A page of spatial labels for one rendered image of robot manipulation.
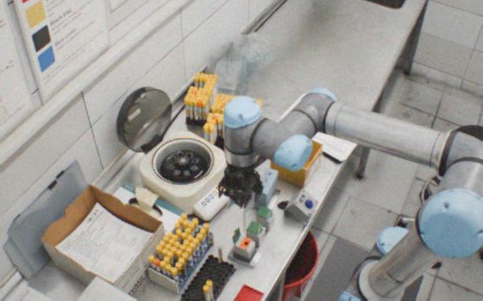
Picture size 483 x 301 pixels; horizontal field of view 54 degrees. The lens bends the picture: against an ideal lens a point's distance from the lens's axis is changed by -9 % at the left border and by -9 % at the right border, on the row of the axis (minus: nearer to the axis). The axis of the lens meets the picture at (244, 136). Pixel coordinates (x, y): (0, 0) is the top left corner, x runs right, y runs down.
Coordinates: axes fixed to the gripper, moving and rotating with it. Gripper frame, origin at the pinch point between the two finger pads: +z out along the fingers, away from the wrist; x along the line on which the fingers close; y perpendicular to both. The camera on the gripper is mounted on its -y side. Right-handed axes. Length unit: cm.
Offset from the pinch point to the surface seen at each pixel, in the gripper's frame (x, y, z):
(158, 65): -54, -41, 2
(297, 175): 2.9, -32.7, 21.4
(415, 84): 25, -227, 115
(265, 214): 0.5, -13.1, 20.2
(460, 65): 52, -239, 95
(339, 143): 10, -57, 25
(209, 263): -7.6, 7.8, 24.5
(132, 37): -52, -27, -20
